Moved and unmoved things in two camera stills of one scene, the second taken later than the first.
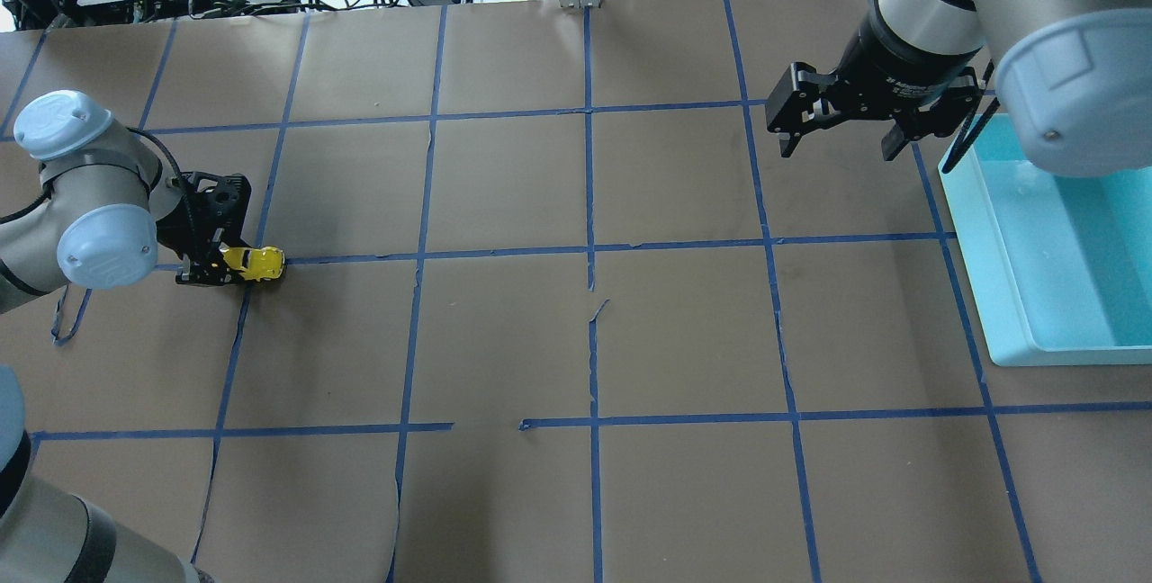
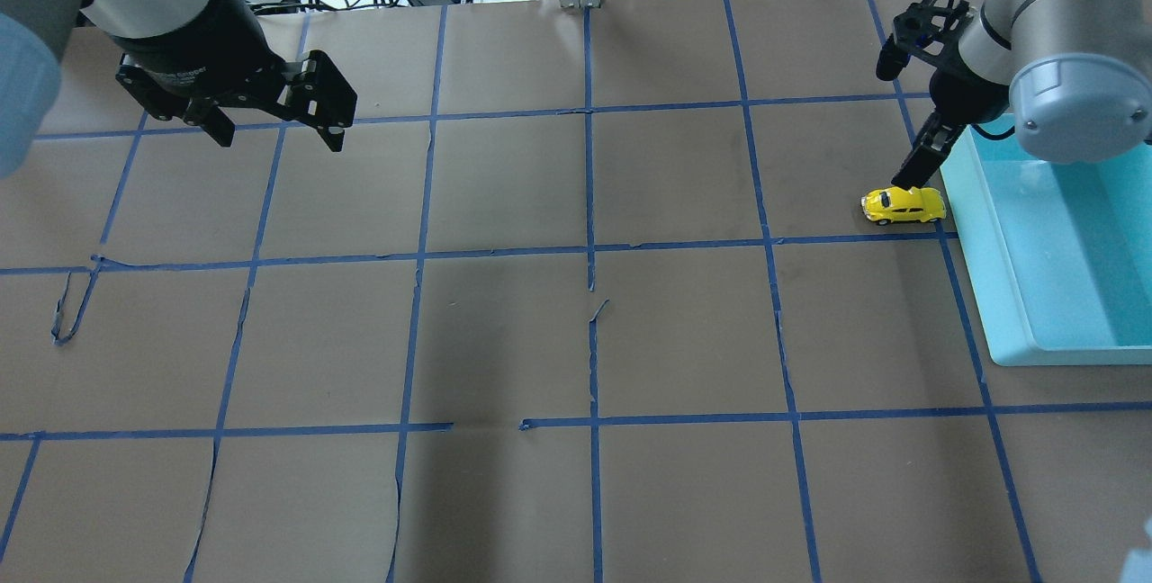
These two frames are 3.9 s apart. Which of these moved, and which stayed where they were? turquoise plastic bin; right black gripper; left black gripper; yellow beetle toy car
Moved: left black gripper; right black gripper; yellow beetle toy car
Stayed: turquoise plastic bin
